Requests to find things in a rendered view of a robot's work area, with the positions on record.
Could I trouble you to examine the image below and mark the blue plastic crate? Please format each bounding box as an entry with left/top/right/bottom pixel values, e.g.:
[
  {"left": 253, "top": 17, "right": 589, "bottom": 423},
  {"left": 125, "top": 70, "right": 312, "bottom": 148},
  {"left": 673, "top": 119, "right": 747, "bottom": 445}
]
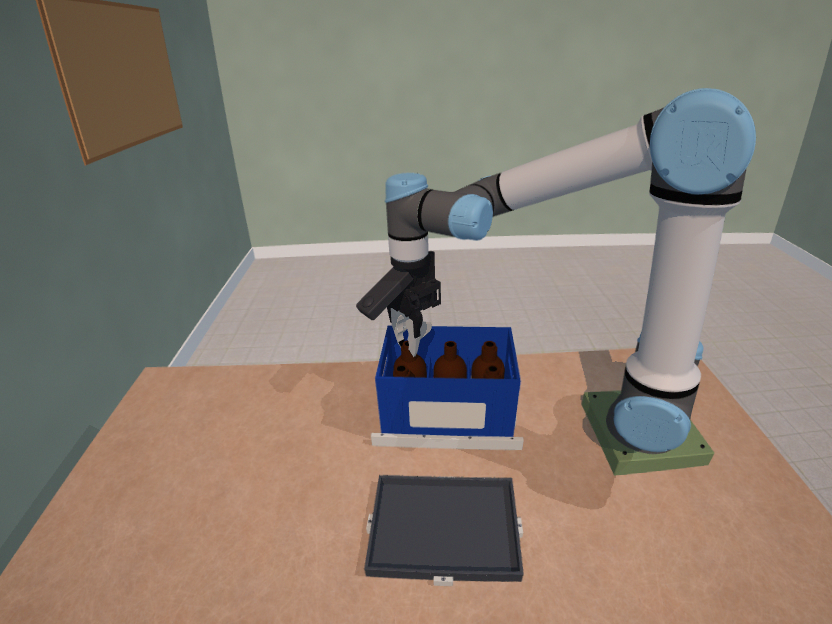
[{"left": 375, "top": 325, "right": 521, "bottom": 437}]

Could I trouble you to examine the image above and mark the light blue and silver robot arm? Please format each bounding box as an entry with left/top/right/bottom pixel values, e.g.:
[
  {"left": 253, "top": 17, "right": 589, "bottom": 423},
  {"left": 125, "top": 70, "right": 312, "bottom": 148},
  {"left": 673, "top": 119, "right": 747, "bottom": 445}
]
[{"left": 385, "top": 88, "right": 756, "bottom": 454}]

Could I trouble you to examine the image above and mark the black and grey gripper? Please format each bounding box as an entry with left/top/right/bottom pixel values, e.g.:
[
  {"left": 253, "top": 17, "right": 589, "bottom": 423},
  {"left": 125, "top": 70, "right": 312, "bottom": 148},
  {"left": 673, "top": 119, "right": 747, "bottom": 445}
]
[{"left": 387, "top": 251, "right": 441, "bottom": 357}]

